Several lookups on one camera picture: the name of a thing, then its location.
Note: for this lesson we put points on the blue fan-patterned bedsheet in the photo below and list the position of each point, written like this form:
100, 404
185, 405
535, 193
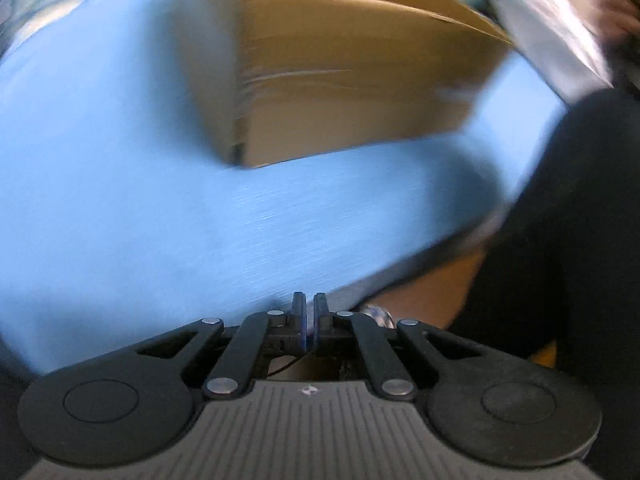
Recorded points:
125, 185

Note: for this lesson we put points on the shiny round metal object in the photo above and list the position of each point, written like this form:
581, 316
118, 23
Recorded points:
377, 315

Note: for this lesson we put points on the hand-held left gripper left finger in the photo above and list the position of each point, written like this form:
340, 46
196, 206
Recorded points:
300, 320

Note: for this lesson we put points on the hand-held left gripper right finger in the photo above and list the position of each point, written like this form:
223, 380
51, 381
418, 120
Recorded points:
320, 320

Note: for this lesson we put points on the brown cardboard box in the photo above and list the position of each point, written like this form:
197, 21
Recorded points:
350, 85

